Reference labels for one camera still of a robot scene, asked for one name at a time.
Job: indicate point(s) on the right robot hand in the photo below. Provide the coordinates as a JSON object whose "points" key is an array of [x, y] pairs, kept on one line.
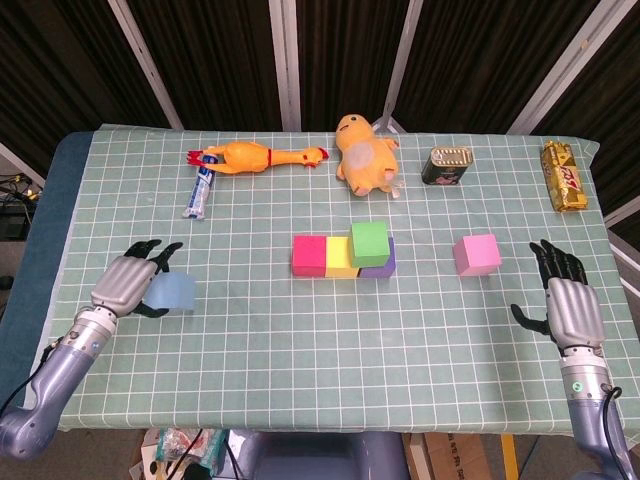
{"points": [[575, 312]]}

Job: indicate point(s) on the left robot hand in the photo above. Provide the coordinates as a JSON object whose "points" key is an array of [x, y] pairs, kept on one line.
{"points": [[125, 285]]}

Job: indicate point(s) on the light blue foam cube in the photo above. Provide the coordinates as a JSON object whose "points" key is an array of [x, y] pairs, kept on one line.
{"points": [[175, 292]]}

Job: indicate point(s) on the magenta red foam cube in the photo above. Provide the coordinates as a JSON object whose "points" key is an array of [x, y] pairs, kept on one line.
{"points": [[310, 256]]}

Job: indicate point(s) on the purple foam cube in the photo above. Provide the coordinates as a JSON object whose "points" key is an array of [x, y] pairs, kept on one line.
{"points": [[380, 272]]}

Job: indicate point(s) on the green foam cube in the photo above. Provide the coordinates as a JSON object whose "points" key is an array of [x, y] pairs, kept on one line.
{"points": [[371, 245]]}

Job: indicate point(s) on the yellow foam cube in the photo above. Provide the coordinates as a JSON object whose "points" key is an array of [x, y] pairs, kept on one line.
{"points": [[339, 260]]}

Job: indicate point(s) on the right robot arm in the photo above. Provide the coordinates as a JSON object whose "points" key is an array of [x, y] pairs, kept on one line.
{"points": [[587, 415]]}

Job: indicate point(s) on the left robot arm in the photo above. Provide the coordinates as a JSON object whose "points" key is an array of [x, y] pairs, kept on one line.
{"points": [[60, 375]]}

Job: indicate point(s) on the white blue toothpaste tube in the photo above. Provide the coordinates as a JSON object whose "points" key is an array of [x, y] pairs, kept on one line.
{"points": [[197, 197]]}

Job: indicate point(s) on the pink foam cube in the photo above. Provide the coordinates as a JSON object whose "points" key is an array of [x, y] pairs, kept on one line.
{"points": [[477, 254]]}

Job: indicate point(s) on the black electronics box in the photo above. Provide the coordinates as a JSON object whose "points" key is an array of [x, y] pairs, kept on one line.
{"points": [[12, 222]]}

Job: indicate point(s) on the gold snack package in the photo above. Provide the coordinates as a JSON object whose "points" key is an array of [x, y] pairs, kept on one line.
{"points": [[565, 180]]}

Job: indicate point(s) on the blue table pad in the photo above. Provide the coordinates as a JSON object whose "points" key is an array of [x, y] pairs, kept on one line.
{"points": [[65, 160]]}

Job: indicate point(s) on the colourful snack bag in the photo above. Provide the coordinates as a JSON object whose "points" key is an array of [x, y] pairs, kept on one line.
{"points": [[175, 447]]}

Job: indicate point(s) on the orange rubber chicken toy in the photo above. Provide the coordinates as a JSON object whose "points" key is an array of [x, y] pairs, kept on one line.
{"points": [[245, 157]]}

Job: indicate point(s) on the green checkered tablecloth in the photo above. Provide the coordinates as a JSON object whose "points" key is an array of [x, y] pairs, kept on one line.
{"points": [[300, 350]]}

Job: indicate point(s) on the brown cardboard box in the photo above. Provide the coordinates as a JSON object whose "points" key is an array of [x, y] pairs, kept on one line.
{"points": [[450, 457]]}

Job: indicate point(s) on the dark green meat can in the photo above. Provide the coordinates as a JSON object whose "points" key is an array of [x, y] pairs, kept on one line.
{"points": [[445, 167]]}

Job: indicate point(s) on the grey-blue robot torso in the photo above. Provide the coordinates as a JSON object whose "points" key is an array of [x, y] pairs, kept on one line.
{"points": [[320, 457]]}

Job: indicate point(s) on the yellow plush toy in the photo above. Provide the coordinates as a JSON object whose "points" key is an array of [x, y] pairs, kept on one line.
{"points": [[365, 155]]}

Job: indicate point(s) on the white metal frame post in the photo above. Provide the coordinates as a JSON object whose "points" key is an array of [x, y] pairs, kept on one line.
{"points": [[625, 210], [565, 65], [145, 65], [20, 162], [285, 65], [397, 65], [625, 250]]}

